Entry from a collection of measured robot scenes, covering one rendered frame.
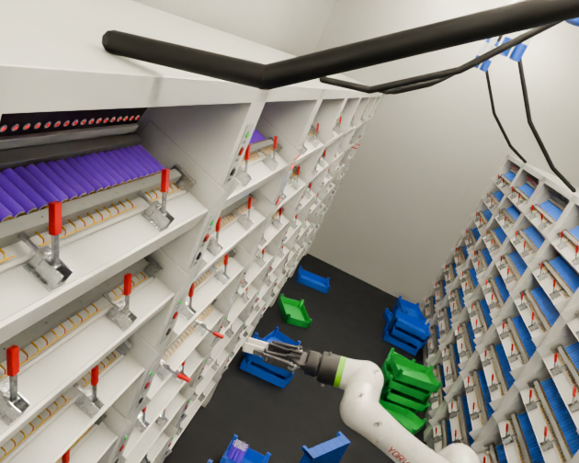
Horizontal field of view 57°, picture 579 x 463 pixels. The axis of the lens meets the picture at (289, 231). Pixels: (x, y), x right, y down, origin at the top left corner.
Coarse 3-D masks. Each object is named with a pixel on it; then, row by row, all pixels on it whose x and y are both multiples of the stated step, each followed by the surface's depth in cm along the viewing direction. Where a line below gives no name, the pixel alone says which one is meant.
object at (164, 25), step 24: (0, 0) 58; (24, 0) 66; (48, 0) 76; (72, 0) 90; (96, 0) 111; (120, 0) 143; (120, 24) 88; (144, 24) 106; (168, 24) 135; (192, 24) 186; (216, 48) 129; (240, 48) 174
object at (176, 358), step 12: (216, 300) 182; (228, 300) 183; (216, 312) 182; (192, 336) 163; (204, 336) 168; (180, 348) 155; (192, 348) 159; (168, 360) 148; (180, 360) 151; (156, 384) 138
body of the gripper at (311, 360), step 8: (304, 352) 166; (312, 352) 161; (288, 360) 162; (296, 360) 160; (304, 360) 161; (312, 360) 159; (296, 368) 159; (304, 368) 159; (312, 368) 158; (312, 376) 160
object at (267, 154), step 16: (256, 128) 166; (272, 128) 165; (256, 144) 148; (272, 144) 163; (288, 144) 165; (256, 160) 144; (272, 160) 148; (288, 160) 167; (240, 176) 124; (256, 176) 136; (272, 176) 153; (240, 192) 119; (224, 208) 118
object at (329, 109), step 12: (324, 108) 230; (336, 108) 228; (324, 120) 231; (324, 144) 235; (312, 156) 236; (312, 168) 237; (300, 192) 241; (288, 204) 243; (276, 240) 249; (264, 276) 255; (252, 300) 259; (216, 384) 280
